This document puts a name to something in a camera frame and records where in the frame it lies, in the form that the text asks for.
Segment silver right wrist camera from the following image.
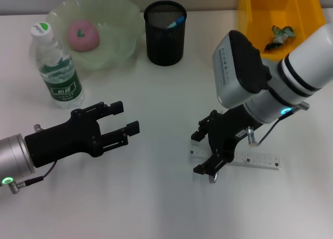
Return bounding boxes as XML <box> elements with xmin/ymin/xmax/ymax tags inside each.
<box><xmin>212</xmin><ymin>30</ymin><xmax>272</xmax><ymax>109</ymax></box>

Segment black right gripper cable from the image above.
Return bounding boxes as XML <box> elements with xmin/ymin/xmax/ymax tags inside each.
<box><xmin>246</xmin><ymin>101</ymin><xmax>310</xmax><ymax>147</ymax></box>

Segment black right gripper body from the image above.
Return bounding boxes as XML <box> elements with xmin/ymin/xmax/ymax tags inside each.
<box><xmin>205</xmin><ymin>103</ymin><xmax>261</xmax><ymax>164</ymax></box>

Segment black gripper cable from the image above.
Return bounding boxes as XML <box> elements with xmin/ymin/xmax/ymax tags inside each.
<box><xmin>6</xmin><ymin>161</ymin><xmax>58</xmax><ymax>194</ymax></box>
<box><xmin>246</xmin><ymin>101</ymin><xmax>310</xmax><ymax>147</ymax></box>

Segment black mesh pen holder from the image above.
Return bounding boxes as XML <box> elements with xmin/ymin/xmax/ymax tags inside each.
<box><xmin>143</xmin><ymin>0</ymin><xmax>187</xmax><ymax>67</ymax></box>

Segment green translucent fruit bowl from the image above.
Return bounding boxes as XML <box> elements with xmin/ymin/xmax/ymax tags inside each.
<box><xmin>46</xmin><ymin>0</ymin><xmax>145</xmax><ymax>71</ymax></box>

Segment yellow plastic bin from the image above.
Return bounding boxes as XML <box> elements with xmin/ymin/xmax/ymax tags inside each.
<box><xmin>237</xmin><ymin>0</ymin><xmax>326</xmax><ymax>62</ymax></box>

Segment pink toy peach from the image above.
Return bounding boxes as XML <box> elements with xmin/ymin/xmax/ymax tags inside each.
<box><xmin>67</xmin><ymin>19</ymin><xmax>100</xmax><ymax>52</ymax></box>

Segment clear water bottle green label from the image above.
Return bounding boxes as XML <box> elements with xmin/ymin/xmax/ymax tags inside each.
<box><xmin>30</xmin><ymin>22</ymin><xmax>85</xmax><ymax>110</ymax></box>

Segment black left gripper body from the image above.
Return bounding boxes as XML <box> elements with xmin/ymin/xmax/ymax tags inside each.
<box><xmin>24</xmin><ymin>109</ymin><xmax>104</xmax><ymax>169</ymax></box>

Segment blue capped scissors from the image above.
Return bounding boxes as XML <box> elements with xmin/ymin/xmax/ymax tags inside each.
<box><xmin>166</xmin><ymin>15</ymin><xmax>186</xmax><ymax>30</ymax></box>

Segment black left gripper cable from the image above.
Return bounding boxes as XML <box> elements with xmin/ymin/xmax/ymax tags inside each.
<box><xmin>6</xmin><ymin>161</ymin><xmax>58</xmax><ymax>194</ymax></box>

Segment transparent plastic ruler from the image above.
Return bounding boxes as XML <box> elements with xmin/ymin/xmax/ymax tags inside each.
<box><xmin>188</xmin><ymin>142</ymin><xmax>281</xmax><ymax>171</ymax></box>

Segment green plastic wrapper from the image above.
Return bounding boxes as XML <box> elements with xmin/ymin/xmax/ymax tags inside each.
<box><xmin>264</xmin><ymin>25</ymin><xmax>297</xmax><ymax>53</ymax></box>

